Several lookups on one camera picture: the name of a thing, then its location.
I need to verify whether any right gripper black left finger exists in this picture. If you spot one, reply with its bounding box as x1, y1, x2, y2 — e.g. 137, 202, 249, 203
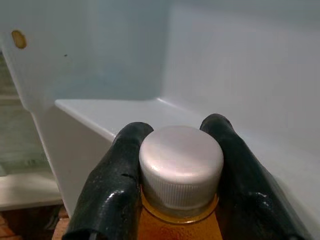
61, 121, 155, 240

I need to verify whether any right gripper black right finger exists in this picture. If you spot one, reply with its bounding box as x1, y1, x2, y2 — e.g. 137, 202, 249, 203
199, 113, 313, 240

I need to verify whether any orange drink bottle silver cap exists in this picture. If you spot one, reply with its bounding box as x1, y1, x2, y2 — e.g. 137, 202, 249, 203
134, 125, 225, 240

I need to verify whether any grey fridge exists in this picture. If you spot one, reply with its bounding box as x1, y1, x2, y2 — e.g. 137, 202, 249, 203
0, 0, 320, 240

